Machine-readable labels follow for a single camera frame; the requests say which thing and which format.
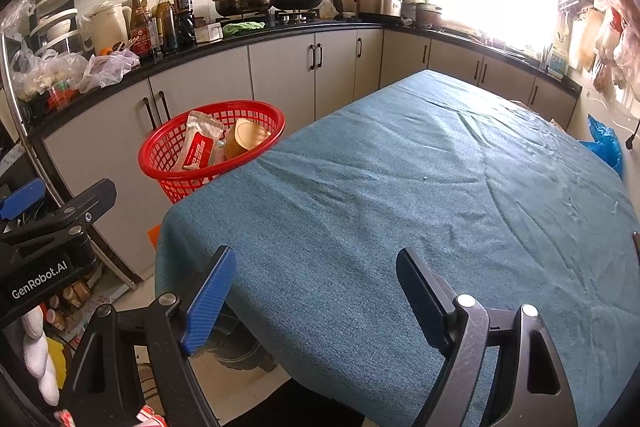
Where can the dark soy sauce bottle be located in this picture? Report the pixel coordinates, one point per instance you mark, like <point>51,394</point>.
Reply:
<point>166,24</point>

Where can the white base cabinets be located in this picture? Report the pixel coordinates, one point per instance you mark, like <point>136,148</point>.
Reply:
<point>280,77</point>

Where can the black frying pan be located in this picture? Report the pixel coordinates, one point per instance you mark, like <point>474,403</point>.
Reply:
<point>245,3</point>

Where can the brown sauce bottle red label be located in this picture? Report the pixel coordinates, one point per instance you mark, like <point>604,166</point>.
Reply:
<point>140,32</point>

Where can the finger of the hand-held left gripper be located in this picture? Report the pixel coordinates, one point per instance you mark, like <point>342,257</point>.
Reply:
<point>75,209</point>
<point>20,201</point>

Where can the jars on floor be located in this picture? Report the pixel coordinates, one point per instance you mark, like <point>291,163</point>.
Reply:
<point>70,302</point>

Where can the silver rice cooker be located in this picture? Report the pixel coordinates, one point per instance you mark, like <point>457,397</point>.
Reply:
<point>380,4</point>

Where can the white wet wipes packet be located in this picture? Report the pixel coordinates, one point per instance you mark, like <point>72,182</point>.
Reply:
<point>197,147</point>

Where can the green cloth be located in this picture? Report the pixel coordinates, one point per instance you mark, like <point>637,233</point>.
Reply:
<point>242,27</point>

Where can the grey shoe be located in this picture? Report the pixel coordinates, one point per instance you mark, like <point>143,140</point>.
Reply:
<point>240,347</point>

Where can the black kitchen countertop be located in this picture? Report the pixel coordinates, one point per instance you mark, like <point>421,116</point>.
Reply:
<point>350,23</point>

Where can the clear plastic bag with food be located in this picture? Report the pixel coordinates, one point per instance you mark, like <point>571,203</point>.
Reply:
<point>42,74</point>

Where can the chrome metal frame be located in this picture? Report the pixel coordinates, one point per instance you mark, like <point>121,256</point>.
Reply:
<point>30,142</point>

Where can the blue tablecloth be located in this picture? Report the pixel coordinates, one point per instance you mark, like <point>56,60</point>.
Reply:
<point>375,207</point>

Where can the dish rack with white bowls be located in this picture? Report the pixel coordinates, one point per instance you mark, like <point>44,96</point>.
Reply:
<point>55,19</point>

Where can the long orange cardboard box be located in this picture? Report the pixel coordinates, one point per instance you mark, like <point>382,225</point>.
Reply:
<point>245,137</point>

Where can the grey cooking pot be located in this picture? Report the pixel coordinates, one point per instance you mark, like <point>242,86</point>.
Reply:
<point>425,14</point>

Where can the red plastic basket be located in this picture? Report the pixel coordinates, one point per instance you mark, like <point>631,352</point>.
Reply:
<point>165,177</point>

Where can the small metal box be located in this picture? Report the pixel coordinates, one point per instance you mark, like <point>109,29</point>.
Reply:
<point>207,33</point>

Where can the crumpled clear plastic bag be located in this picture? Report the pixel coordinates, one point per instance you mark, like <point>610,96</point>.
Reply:
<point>107,68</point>

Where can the blue plastic bag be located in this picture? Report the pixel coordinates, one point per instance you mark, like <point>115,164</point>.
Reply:
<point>605,142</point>

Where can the hanging plastic bags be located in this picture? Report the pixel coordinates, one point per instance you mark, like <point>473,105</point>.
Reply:
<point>617,37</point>

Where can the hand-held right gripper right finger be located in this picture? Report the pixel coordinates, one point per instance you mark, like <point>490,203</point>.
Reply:
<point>420,302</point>

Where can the person's left hand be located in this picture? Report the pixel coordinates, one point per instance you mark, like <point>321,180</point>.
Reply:
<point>37,352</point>

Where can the cream electric kettle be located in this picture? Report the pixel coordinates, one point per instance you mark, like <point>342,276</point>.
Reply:
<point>107,27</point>

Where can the blue white carton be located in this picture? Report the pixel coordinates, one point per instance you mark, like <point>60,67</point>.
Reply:
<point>557,63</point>

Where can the gas stove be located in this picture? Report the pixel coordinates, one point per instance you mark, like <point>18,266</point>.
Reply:
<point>295,16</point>

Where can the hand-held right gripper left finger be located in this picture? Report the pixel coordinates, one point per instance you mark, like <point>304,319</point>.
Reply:
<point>210,302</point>

